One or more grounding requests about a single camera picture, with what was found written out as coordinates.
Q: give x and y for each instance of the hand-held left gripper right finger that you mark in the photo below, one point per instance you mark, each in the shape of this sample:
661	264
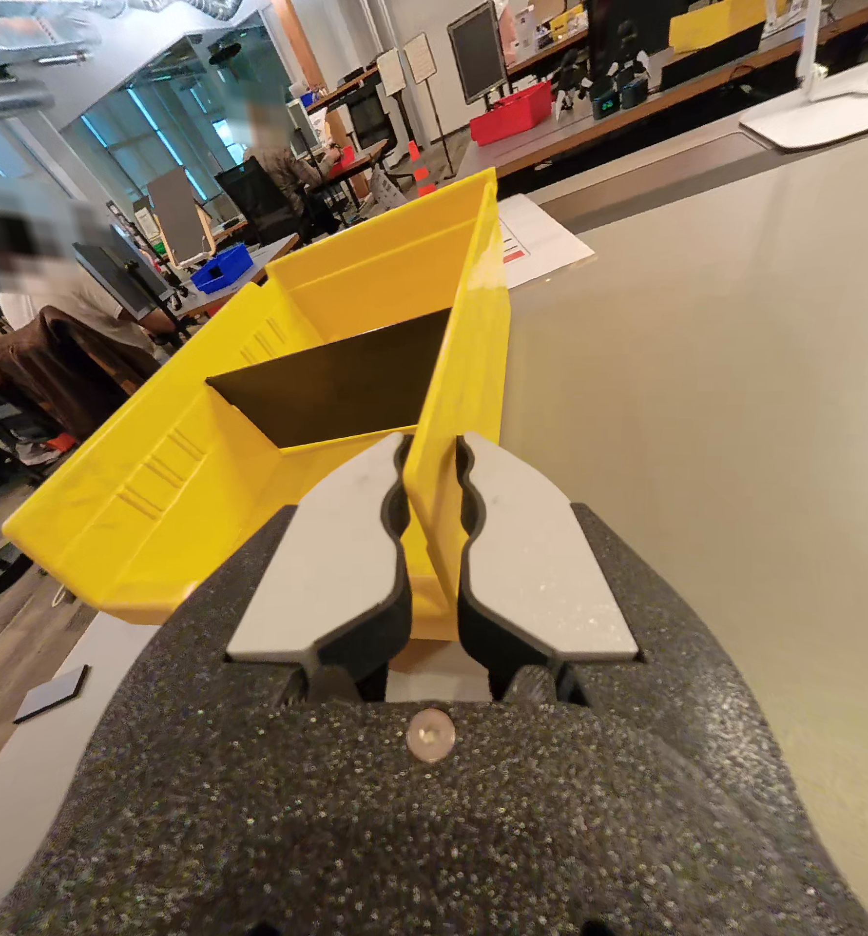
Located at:
551	578

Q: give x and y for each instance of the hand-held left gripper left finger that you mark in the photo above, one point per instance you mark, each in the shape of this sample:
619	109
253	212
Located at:
317	570

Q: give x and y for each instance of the yellow plastic bin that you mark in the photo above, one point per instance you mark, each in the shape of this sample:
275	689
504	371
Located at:
148	475
719	25

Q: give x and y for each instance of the black bin divider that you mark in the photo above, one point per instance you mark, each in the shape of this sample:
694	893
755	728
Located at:
331	387

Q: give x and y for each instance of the brown jacket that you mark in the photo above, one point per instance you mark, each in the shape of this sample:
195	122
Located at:
61	373

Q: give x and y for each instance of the printed paper sheet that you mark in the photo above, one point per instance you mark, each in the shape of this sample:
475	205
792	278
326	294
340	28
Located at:
543	241

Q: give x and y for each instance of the tilted dark display panel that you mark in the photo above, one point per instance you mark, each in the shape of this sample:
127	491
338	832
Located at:
123	281
178	219

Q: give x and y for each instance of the red plastic bin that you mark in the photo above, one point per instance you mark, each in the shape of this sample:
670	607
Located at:
510	121

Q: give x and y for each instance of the white sign on stand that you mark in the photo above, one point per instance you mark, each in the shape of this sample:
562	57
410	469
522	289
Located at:
419	58
390	73

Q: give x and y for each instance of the white board stand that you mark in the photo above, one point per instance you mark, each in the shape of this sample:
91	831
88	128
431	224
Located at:
806	124

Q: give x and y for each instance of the black computer monitor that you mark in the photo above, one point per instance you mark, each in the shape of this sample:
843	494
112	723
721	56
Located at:
477	51

